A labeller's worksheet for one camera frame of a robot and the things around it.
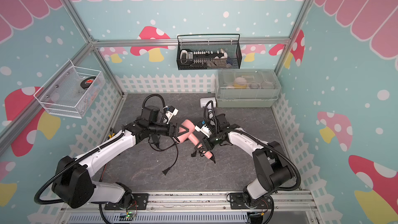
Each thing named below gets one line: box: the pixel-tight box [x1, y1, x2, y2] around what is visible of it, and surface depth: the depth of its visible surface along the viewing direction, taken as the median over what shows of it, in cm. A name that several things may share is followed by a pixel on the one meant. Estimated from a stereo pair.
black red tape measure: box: [80, 76, 97, 90], surface depth 80 cm
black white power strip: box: [179, 48, 229, 65], surface depth 91 cm
